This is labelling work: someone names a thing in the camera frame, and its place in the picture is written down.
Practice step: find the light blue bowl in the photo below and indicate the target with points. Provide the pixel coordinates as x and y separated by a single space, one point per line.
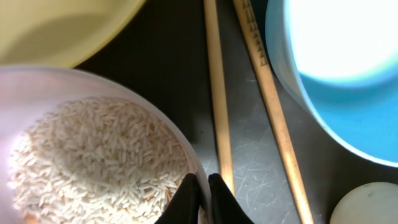
338 59

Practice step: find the brown serving tray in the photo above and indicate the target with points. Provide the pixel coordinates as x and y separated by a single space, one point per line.
162 56

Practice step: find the leftover rice pile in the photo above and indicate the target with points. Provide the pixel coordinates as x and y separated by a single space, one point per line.
96 160

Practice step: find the small white cup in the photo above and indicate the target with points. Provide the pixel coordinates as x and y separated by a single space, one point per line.
372 203

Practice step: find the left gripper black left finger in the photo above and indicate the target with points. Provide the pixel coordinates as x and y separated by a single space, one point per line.
184 206

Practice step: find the yellow plate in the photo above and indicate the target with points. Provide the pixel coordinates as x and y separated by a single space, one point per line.
62 33

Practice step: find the white rice bowl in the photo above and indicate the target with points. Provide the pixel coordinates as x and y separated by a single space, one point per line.
30 91

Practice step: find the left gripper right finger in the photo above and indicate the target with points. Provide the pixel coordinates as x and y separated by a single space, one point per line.
225 208

